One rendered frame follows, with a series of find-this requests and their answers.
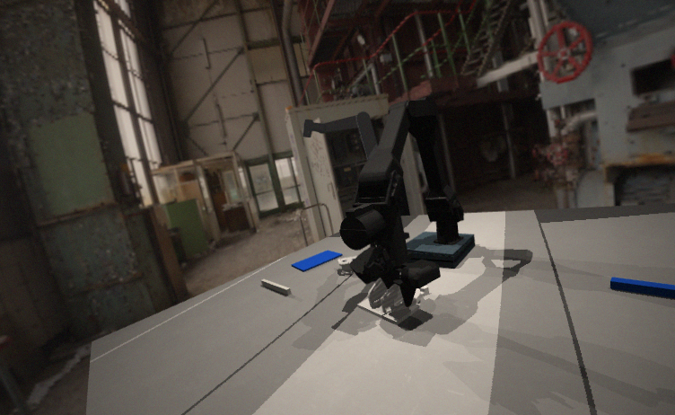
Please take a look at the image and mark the beige rectangular bar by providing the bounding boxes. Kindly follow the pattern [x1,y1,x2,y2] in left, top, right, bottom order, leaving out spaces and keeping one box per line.
[260,279,291,296]

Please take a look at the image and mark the blue rectangular bar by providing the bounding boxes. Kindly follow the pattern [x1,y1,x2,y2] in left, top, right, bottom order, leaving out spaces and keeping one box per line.
[610,277,675,298]

